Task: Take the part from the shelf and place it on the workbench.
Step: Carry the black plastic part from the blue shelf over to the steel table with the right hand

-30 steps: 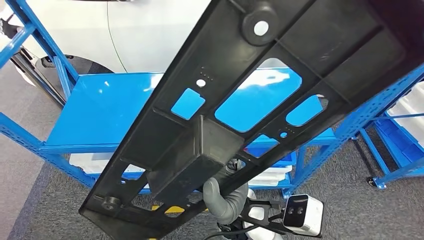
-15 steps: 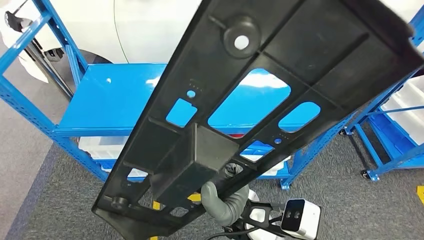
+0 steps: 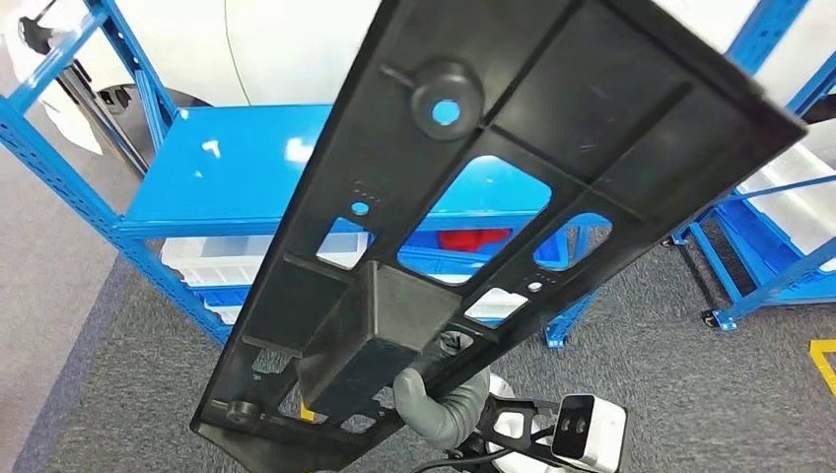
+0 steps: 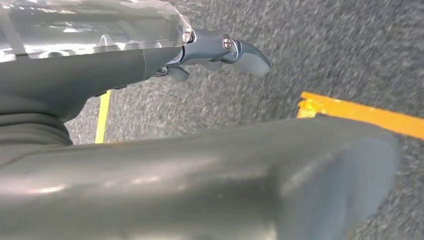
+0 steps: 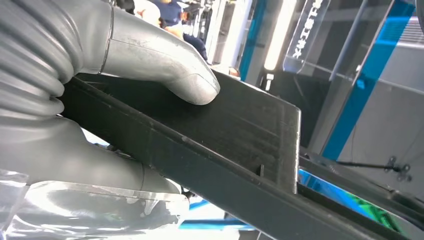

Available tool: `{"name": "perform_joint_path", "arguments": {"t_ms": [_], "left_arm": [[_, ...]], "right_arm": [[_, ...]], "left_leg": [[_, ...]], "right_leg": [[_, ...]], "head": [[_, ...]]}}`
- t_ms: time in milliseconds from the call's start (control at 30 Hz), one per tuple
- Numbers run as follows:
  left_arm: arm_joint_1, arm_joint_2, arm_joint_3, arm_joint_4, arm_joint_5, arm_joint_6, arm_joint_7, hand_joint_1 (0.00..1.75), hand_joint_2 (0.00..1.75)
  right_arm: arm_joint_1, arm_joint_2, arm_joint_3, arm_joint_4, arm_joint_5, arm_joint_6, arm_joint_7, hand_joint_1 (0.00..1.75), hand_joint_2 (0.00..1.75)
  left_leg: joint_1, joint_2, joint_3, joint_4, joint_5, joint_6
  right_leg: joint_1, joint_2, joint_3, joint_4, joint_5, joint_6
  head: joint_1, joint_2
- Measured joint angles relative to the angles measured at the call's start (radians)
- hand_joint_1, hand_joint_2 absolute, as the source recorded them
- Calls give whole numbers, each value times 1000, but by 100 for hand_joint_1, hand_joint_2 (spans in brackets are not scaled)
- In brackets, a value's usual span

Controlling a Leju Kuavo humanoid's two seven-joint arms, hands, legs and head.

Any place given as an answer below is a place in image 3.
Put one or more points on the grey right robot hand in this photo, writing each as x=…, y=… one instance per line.
x=410, y=398

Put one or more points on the long black plastic frame part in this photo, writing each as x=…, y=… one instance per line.
x=392, y=163

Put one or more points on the blue metal shelf rack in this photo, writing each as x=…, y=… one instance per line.
x=228, y=170

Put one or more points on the blue shelf rack on casters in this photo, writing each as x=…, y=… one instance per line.
x=761, y=26

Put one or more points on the yellow floor tape rectangle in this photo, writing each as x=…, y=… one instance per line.
x=306, y=412
x=823, y=346

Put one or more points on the blue plastic bin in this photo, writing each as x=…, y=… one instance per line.
x=424, y=264

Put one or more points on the red object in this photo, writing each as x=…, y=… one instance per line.
x=470, y=240

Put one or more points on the white plastic bin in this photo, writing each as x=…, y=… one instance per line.
x=215, y=261

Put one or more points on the white partition panel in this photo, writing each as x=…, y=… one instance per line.
x=294, y=52

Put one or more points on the large white storage bin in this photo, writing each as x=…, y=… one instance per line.
x=803, y=196

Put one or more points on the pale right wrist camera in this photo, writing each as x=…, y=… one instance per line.
x=588, y=434

